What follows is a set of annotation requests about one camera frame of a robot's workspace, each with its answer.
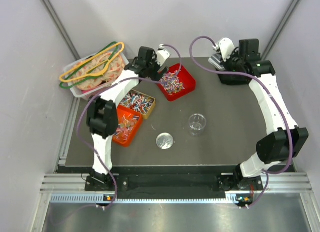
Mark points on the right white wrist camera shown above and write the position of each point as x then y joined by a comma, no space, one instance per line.
225,46

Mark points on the green clothes hanger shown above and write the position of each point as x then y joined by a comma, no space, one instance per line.
118,47

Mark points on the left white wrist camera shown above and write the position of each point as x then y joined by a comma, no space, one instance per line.
162,54

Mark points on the gold tin candy box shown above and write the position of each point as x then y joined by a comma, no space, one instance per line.
139,102

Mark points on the silver metal scoop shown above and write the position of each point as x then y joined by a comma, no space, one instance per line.
217,61

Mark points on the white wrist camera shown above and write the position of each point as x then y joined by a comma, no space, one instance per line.
225,46
162,54

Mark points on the black folded cloth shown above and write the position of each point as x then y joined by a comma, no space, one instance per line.
234,79

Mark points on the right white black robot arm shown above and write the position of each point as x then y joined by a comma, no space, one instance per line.
284,138

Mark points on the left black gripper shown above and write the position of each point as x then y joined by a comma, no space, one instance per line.
153,59

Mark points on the pile of wrapped candies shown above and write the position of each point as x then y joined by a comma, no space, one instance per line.
171,83

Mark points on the aluminium frame rail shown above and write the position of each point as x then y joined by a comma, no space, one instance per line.
288,182

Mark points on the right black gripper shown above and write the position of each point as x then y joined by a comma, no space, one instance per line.
234,54

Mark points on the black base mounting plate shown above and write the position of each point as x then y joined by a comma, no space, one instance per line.
198,178

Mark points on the floral patterned cloth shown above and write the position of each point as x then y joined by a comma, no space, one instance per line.
96,65

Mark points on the white plastic basket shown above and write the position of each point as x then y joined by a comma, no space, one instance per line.
88,93

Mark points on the clear glass jar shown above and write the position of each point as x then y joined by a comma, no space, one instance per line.
197,123

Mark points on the silver round jar lid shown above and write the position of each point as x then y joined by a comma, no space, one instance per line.
165,140

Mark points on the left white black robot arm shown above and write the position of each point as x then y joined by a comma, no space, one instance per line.
102,117

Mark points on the red candy tray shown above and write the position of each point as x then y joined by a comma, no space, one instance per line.
184,76

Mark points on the orange candy tray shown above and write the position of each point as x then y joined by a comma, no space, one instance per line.
129,122

